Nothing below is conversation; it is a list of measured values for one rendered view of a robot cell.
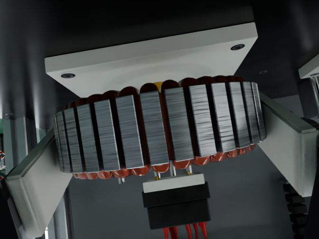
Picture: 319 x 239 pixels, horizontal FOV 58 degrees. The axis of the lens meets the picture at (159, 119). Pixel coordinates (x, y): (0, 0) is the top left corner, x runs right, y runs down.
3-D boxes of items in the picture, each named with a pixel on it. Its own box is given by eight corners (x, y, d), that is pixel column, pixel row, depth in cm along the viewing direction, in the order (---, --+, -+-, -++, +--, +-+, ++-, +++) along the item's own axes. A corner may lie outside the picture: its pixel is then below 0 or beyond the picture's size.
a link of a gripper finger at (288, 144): (300, 132, 11) (320, 129, 11) (246, 91, 18) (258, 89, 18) (301, 198, 12) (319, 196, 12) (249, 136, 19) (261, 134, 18)
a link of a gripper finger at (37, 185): (43, 237, 12) (25, 240, 12) (79, 163, 19) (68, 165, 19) (21, 176, 11) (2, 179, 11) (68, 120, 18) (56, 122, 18)
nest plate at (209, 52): (43, 57, 20) (45, 74, 20) (255, 21, 20) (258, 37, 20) (98, 102, 35) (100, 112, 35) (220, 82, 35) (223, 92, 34)
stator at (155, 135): (3, 103, 11) (16, 199, 11) (294, 54, 11) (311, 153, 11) (86, 114, 22) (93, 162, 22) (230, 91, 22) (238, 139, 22)
